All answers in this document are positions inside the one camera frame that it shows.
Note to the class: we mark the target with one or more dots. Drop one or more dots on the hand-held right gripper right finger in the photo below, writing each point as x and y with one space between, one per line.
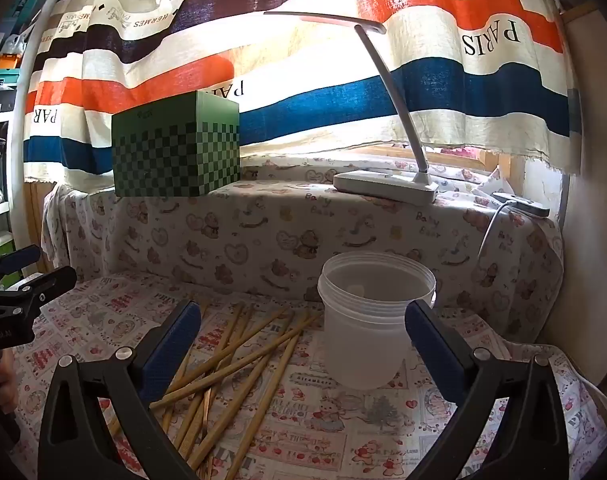
428 340

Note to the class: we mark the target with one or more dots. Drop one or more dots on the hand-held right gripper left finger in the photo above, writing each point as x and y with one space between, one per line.
176 340

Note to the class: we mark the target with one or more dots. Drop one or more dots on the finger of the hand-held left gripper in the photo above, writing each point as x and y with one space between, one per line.
53 282
18 260

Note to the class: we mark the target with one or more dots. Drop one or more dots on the bunch of wooden chopsticks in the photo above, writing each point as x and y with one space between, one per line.
218 371

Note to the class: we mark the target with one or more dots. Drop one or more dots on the person's left hand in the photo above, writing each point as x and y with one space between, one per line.
6 385

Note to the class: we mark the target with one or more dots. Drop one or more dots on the strawberry-printed tablecloth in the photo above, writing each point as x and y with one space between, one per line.
333 425

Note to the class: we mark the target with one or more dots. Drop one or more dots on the bear-printed white cloth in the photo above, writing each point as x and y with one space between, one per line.
263 240

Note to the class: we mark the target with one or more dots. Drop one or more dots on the white desk lamp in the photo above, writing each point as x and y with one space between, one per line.
383 187

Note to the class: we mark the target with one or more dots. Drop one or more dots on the green checkered box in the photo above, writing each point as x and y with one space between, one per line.
173 160

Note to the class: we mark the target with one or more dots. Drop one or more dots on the row of assorted boxes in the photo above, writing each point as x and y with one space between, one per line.
8 62

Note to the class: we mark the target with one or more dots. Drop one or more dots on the striped printed curtain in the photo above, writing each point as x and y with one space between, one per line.
333 110

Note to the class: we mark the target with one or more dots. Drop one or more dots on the white panel board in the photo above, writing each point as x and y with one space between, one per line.
588 110

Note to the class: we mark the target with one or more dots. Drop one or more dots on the wooden window frame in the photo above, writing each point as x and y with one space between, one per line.
503 162

